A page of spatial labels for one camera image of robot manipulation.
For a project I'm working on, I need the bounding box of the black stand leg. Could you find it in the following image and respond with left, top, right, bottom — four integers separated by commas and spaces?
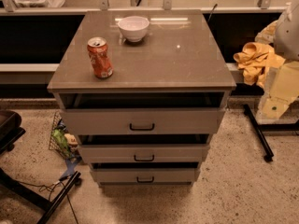
0, 167, 82, 224
243, 105, 299, 162

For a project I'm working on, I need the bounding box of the black stand leg right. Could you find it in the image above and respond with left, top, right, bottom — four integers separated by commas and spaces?
243, 105, 299, 162

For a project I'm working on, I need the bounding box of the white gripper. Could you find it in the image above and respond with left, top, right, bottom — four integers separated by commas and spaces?
257, 61, 299, 120

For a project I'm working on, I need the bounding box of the orange soda can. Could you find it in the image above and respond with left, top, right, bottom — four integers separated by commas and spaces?
87, 37, 113, 78

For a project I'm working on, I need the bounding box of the yellow cloth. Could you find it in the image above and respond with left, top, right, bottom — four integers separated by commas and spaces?
233, 20, 286, 89

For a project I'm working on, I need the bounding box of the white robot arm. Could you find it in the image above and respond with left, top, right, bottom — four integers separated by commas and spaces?
257, 0, 299, 122

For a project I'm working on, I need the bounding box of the grey drawer cabinet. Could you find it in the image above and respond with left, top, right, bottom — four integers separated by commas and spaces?
47, 9, 237, 189

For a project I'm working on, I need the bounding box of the white bowl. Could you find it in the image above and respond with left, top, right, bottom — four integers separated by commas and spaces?
118, 16, 150, 42

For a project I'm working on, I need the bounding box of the grey drawer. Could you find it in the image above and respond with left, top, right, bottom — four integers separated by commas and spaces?
78, 144, 209, 163
61, 108, 224, 135
91, 168, 200, 185

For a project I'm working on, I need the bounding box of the blue tape strip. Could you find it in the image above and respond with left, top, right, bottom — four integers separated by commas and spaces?
59, 157, 81, 181

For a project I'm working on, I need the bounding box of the black stand leg left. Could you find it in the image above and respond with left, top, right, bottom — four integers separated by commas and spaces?
0, 167, 82, 224

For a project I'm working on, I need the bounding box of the wire basket with items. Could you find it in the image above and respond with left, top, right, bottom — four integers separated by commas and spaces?
49, 112, 78, 160

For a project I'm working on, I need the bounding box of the black floor cable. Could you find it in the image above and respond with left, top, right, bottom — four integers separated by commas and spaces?
18, 179, 80, 224

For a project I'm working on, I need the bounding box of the black chair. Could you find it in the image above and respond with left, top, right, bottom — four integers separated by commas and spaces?
0, 110, 25, 153

